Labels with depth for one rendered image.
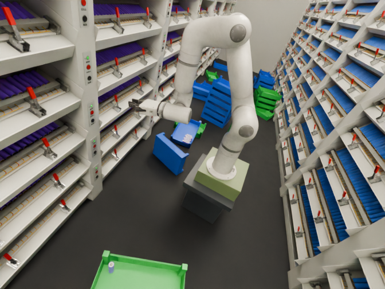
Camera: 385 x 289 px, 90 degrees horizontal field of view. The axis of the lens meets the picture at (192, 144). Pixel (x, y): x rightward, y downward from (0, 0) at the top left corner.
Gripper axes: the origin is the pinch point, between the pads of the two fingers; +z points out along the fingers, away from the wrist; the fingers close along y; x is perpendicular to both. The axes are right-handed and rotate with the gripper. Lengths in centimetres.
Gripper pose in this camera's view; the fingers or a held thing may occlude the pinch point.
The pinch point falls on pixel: (133, 103)
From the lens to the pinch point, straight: 109.2
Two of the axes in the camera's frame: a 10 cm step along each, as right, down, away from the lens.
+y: 2.8, -5.6, 7.8
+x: 1.0, -7.9, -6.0
